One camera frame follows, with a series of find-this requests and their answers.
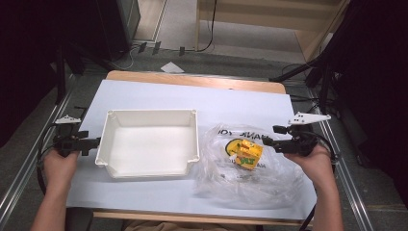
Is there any black tripod stand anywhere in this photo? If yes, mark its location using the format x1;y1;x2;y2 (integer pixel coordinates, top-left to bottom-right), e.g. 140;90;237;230
268;52;338;114

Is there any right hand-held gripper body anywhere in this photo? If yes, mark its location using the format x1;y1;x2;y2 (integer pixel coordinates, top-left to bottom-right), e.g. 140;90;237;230
279;111;332;158

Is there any light wooden frame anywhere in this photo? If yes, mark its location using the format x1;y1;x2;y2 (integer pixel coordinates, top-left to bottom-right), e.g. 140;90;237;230
194;0;351;64

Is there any white table sheet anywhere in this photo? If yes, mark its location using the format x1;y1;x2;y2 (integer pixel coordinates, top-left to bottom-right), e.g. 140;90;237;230
65;79;319;221

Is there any dark cabinet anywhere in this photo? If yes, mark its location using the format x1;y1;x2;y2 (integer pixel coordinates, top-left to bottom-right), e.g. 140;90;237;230
94;0;142;63

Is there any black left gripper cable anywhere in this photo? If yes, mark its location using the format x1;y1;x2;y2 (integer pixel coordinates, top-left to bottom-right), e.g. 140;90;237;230
36;122;61;196

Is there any white plastic bin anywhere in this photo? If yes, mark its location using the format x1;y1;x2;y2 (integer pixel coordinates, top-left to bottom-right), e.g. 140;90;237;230
94;109;201;180

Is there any metal floor rail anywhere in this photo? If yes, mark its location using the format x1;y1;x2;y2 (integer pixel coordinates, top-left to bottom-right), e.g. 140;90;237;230
0;90;75;213
307;88;377;231

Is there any black floor cable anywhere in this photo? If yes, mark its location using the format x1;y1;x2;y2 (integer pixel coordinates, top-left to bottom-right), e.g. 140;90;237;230
184;0;219;53

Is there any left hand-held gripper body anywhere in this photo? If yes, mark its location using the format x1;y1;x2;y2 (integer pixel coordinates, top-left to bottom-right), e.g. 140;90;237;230
52;115;85;159

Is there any yellow snack packet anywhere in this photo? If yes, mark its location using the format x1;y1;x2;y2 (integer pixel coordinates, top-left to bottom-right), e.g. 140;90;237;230
235;138;265;171

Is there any person's left hand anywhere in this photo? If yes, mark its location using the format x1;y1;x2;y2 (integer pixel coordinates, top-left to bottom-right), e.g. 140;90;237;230
42;148;81;194

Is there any person's right hand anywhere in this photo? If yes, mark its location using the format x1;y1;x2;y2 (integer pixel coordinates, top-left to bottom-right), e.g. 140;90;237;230
283;143;337;192

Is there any clear plastic bag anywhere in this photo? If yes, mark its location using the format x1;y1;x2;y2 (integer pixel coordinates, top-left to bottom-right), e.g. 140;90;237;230
192;122;306;210

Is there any white paper sheet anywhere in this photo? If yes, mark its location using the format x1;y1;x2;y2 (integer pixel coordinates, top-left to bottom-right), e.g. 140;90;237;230
160;61;186;74

